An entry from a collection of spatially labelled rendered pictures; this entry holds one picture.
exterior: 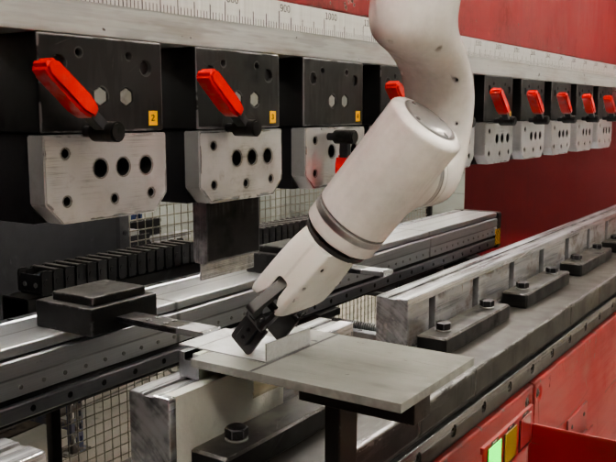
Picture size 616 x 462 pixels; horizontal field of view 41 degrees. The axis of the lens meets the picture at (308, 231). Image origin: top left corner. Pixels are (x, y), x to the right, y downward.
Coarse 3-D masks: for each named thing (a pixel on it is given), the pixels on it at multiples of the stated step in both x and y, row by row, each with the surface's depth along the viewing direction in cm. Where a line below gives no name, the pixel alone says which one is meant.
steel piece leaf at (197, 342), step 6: (222, 330) 103; (228, 330) 103; (204, 336) 100; (210, 336) 100; (216, 336) 100; (222, 336) 100; (186, 342) 98; (192, 342) 98; (198, 342) 98; (204, 342) 98; (210, 342) 98
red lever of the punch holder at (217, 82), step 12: (204, 72) 82; (216, 72) 82; (204, 84) 83; (216, 84) 83; (216, 96) 84; (228, 96) 84; (228, 108) 85; (240, 108) 86; (240, 120) 87; (252, 120) 88; (240, 132) 88; (252, 132) 88
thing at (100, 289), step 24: (72, 288) 113; (96, 288) 113; (120, 288) 113; (144, 288) 115; (48, 312) 110; (72, 312) 108; (96, 312) 106; (120, 312) 110; (144, 312) 114; (192, 336) 102
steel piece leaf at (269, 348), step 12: (228, 336) 100; (288, 336) 93; (300, 336) 96; (204, 348) 95; (216, 348) 95; (228, 348) 95; (240, 348) 95; (264, 348) 95; (276, 348) 92; (288, 348) 94; (300, 348) 96; (264, 360) 91
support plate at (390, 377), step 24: (312, 336) 101; (336, 336) 101; (192, 360) 92; (216, 360) 92; (240, 360) 92; (288, 360) 92; (312, 360) 92; (336, 360) 92; (360, 360) 92; (384, 360) 92; (408, 360) 92; (432, 360) 92; (456, 360) 92; (288, 384) 85; (312, 384) 84; (336, 384) 84; (360, 384) 84; (384, 384) 84; (408, 384) 84; (432, 384) 84; (384, 408) 79; (408, 408) 79
